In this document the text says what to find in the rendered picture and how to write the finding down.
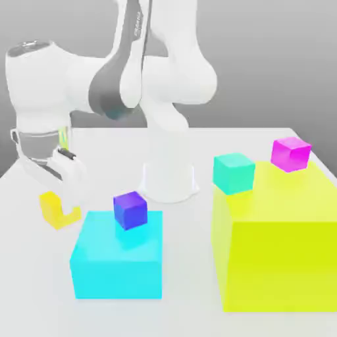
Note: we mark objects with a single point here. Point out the large cyan box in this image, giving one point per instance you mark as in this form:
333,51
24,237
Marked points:
115,273

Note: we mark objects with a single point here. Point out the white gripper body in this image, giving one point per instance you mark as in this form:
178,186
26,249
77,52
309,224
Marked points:
54,181

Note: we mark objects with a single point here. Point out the large yellow-green box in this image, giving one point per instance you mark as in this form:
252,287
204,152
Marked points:
279,263

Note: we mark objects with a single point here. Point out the small yellow cube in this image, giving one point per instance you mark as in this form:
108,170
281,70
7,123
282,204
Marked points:
50,210

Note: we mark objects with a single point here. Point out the small teal cube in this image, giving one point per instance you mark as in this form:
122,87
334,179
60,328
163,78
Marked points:
233,175

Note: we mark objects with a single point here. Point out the small magenta cube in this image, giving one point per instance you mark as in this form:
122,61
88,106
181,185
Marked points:
289,155

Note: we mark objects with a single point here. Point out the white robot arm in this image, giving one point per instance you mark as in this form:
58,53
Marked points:
168,79

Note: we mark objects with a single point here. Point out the small blue cube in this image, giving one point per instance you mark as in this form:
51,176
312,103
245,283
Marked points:
130,213

